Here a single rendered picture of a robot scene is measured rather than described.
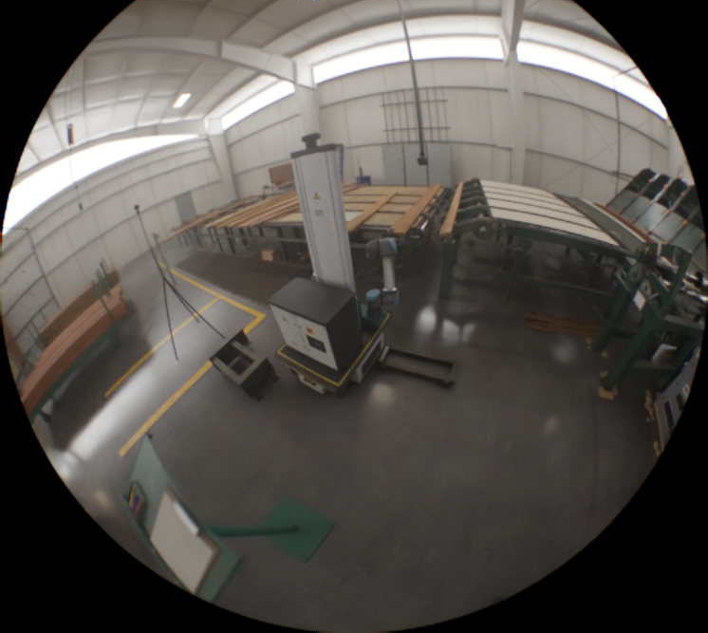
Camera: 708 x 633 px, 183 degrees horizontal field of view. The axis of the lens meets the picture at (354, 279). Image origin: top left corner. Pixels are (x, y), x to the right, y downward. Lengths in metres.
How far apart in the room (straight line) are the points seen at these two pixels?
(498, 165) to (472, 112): 2.04
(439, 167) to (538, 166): 3.67
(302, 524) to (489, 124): 9.37
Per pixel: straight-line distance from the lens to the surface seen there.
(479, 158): 8.45
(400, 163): 8.19
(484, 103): 8.68
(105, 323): 4.63
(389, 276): 1.74
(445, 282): 2.71
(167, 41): 7.95
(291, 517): 1.80
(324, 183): 1.42
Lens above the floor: 1.69
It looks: 31 degrees down
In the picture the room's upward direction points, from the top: 8 degrees counter-clockwise
